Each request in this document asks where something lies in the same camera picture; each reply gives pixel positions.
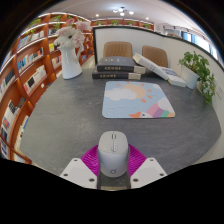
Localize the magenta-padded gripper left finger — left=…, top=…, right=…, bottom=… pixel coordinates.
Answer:
left=59, top=144, right=101, bottom=191

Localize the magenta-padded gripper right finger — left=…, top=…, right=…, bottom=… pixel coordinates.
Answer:
left=127, top=143, right=168, bottom=190

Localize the white computer mouse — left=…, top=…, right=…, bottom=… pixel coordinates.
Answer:
left=97, top=130, right=130, bottom=178

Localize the pastel cloud print mouse pad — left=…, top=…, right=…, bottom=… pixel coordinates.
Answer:
left=101, top=80, right=176, bottom=120

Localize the blue and white book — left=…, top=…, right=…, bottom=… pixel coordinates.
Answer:
left=159, top=65, right=188, bottom=88

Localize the thick dark hardcover book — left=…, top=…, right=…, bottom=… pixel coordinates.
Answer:
left=91, top=69, right=142, bottom=81
left=96, top=56, right=147, bottom=75

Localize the thick white book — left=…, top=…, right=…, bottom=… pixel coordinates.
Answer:
left=132, top=52, right=171, bottom=82

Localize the orange wooden bookshelf unit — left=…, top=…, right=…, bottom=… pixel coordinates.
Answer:
left=0, top=12, right=155, bottom=164

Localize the white ceramic vase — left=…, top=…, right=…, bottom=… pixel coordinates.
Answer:
left=59, top=45, right=83, bottom=80

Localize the green potted plant white pot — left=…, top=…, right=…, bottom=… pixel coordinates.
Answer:
left=178, top=50, right=216, bottom=104

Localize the tan upholstered chair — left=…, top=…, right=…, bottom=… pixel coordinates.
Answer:
left=141, top=45, right=169, bottom=69
left=102, top=41, right=134, bottom=59

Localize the large glass window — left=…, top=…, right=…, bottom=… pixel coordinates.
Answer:
left=179, top=31, right=219, bottom=61

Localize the ceiling lights cluster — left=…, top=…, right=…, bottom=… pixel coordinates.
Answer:
left=112, top=6, right=135, bottom=17

